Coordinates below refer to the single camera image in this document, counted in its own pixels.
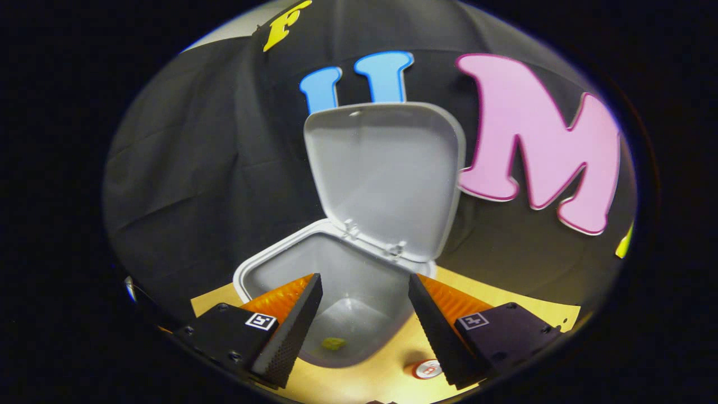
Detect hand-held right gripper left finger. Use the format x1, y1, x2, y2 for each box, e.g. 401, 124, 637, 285
171, 273, 325, 389

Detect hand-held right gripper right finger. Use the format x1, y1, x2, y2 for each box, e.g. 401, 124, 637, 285
408, 273, 563, 391

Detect red pop can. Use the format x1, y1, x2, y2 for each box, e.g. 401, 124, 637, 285
411, 359, 444, 380

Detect white desktop garbage bin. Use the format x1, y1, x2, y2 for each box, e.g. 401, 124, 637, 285
233, 101, 466, 369

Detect wooden desktop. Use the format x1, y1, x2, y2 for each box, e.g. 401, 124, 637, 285
190, 267, 581, 404

